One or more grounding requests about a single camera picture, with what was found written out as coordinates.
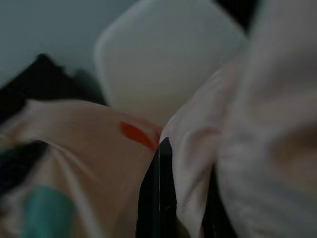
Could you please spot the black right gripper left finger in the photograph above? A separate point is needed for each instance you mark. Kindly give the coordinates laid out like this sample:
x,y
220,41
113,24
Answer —
x,y
158,188

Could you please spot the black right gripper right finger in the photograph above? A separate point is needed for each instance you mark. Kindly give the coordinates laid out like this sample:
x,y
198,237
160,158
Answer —
x,y
215,215

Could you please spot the pink pillow with orange patches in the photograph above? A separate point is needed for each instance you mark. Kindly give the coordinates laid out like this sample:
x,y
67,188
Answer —
x,y
86,138

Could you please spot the white chair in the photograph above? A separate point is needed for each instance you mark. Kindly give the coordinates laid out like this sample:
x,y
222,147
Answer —
x,y
161,57

